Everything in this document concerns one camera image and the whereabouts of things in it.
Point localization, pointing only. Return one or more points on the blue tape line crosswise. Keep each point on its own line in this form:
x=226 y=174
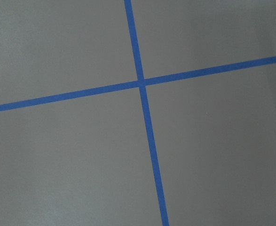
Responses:
x=137 y=84

